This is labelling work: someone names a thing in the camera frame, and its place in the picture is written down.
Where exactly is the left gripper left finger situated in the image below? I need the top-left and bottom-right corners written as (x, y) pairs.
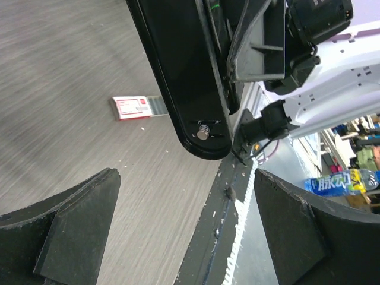
top-left (1, 168), bottom-right (121, 284)

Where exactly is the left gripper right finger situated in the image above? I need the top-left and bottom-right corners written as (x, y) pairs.
top-left (254, 169), bottom-right (379, 284)

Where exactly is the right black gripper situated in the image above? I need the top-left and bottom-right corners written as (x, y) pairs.
top-left (227, 0), bottom-right (353, 83)

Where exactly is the black large stapler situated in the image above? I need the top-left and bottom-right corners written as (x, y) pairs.
top-left (127, 1), bottom-right (243, 160)

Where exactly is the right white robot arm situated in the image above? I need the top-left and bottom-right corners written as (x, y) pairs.
top-left (222, 1), bottom-right (379, 161)

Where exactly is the blue drink bottle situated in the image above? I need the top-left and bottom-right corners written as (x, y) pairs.
top-left (304, 169), bottom-right (379, 197)

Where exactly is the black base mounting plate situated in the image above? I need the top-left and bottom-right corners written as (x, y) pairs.
top-left (174, 154), bottom-right (255, 284)

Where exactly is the red staple box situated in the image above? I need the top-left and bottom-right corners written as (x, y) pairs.
top-left (109, 96), bottom-right (169, 121)

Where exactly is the white slotted cable duct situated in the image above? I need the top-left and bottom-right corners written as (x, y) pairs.
top-left (222, 178), bottom-right (256, 285)

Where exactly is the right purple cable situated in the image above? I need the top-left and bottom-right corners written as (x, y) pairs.
top-left (255, 138), bottom-right (281, 164)

